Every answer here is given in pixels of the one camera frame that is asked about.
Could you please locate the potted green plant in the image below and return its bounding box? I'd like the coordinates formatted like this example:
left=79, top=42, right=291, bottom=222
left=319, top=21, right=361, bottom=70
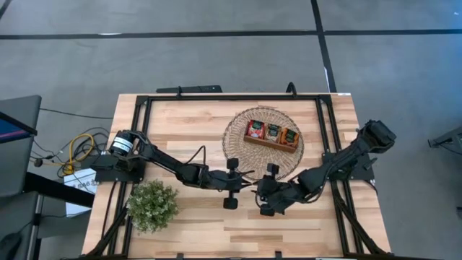
left=126, top=179, right=180, bottom=234

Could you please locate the white cardboard box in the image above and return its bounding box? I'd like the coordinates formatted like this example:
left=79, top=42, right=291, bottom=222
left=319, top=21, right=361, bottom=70
left=64, top=168, right=99, bottom=217

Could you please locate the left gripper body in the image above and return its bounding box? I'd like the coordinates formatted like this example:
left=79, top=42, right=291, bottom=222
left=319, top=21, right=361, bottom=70
left=212, top=168, right=244, bottom=199

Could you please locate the round woven placemat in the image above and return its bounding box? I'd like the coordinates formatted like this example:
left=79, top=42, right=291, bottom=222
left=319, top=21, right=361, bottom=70
left=222, top=106, right=305, bottom=181

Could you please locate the black floor cable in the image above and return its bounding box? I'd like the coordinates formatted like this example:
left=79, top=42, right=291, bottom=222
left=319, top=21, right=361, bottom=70
left=38, top=107, right=115, bottom=120

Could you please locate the dark grey desk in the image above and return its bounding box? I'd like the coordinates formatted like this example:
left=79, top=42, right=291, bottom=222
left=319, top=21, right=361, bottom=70
left=0, top=95, right=95, bottom=260

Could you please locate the wooden tea box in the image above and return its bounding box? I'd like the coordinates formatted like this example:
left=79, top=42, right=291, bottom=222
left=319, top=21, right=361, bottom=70
left=243, top=118, right=300, bottom=155

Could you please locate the red tea packet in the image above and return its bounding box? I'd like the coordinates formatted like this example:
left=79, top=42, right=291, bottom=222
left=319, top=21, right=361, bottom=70
left=246, top=119, right=267, bottom=140

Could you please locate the black aluminium table frame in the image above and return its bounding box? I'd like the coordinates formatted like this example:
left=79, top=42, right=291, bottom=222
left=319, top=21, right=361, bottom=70
left=84, top=93, right=393, bottom=260

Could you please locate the tan tea packet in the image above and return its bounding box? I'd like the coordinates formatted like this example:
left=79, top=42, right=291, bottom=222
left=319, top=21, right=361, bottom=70
left=265, top=123, right=283, bottom=143

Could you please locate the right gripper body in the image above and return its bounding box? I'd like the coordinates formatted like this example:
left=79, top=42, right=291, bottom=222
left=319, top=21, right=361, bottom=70
left=256, top=175, right=295, bottom=213

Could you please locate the black power strip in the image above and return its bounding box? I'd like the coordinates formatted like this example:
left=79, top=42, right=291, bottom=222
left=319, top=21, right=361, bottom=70
left=155, top=84, right=224, bottom=95

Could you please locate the black stand leg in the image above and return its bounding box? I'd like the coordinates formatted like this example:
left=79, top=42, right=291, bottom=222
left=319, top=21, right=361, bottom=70
left=427, top=126, right=462, bottom=157

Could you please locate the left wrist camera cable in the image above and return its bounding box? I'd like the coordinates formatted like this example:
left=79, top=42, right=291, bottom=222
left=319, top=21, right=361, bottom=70
left=182, top=144, right=207, bottom=168

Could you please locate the yellow floor cable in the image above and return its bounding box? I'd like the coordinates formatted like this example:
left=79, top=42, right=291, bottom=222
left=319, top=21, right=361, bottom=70
left=59, top=133, right=95, bottom=176

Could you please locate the dark screen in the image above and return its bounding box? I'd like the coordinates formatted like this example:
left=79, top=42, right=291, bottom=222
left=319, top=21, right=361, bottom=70
left=0, top=110, right=38, bottom=144

